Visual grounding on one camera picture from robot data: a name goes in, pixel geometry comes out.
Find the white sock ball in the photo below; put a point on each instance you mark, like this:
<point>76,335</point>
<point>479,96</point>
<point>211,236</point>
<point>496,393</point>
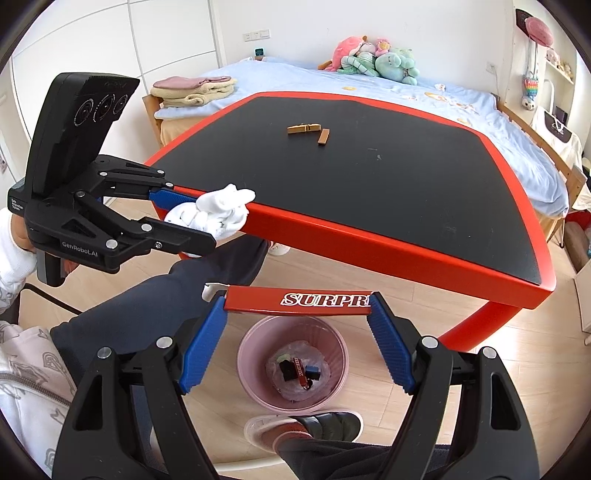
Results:
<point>220,213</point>

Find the folded pink and cream blankets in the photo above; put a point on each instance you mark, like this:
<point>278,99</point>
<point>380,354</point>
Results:
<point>183,92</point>

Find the brown wooden piece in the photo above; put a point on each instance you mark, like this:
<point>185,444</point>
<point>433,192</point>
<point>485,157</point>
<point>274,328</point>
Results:
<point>324,137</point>

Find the pink waste basket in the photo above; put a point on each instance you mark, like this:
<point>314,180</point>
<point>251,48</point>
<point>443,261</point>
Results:
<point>274,339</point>

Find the striped green plush toy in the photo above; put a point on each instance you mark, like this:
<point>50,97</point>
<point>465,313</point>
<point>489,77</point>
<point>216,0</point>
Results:
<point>362,63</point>

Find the pink cap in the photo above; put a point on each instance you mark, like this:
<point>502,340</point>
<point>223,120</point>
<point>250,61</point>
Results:
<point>539,32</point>

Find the white wall shelf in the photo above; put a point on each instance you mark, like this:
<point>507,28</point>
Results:
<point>554,66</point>

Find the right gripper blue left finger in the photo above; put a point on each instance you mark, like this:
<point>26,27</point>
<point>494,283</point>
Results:
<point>197,340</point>

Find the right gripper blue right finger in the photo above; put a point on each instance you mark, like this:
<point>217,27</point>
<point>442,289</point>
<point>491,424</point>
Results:
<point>396,338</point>

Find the pink and black slipper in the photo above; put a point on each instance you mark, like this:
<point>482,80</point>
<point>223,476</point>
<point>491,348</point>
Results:
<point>267,431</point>

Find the rainbow hanging bag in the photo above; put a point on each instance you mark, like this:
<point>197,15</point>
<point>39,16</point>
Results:
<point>530,79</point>

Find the wooden clothespin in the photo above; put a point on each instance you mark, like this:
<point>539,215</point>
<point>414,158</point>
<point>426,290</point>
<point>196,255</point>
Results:
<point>304,128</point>

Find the white shirt on hanger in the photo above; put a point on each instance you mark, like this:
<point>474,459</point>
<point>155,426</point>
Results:
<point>564,142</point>

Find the person's left hand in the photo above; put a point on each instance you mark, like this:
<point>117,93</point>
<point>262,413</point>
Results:
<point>20,236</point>

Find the red and black table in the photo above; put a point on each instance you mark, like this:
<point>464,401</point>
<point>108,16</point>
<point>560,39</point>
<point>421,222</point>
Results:
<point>396,191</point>

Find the pink plush toy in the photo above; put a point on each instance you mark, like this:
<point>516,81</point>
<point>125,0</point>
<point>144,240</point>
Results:
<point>347,47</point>

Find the red carton with barcode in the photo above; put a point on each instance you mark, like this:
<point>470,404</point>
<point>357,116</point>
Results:
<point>301,377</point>

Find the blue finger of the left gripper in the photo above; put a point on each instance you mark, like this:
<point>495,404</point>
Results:
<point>167,199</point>
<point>147,234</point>

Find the red surprise carton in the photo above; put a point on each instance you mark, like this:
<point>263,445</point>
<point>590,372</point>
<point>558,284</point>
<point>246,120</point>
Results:
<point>289,302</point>

